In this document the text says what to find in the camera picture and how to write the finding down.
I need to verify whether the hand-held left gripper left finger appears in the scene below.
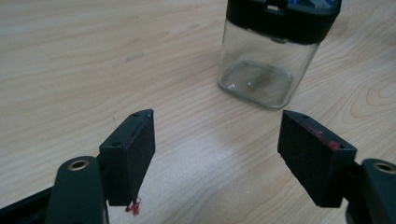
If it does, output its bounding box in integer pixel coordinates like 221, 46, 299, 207
98, 108, 156, 217

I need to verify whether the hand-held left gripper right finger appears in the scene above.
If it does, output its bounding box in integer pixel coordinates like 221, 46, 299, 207
276, 109, 358, 209

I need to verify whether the clear jar with black lid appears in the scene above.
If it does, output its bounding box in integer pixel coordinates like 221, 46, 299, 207
218, 0, 343, 110

